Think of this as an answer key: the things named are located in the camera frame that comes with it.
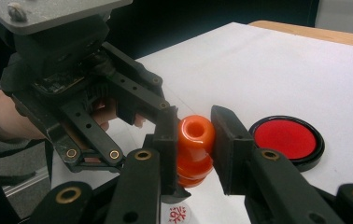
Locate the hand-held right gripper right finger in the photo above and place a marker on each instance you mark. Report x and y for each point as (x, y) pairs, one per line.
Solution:
(258, 177)

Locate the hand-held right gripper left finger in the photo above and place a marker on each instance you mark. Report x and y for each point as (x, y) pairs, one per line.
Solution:
(140, 186)

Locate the round red ink pad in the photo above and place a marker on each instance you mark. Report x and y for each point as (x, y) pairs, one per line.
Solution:
(283, 140)

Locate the orange stamp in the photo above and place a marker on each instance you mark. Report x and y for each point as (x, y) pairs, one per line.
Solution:
(193, 149)

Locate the white paper sheet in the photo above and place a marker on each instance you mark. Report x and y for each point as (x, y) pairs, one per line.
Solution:
(177, 213)

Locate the dark curtain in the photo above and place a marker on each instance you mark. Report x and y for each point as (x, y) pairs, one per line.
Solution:
(212, 12)

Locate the white cabinet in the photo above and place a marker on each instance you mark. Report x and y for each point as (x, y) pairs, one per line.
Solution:
(345, 12)

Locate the metal floor rail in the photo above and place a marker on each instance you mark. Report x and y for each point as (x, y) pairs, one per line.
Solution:
(25, 183)

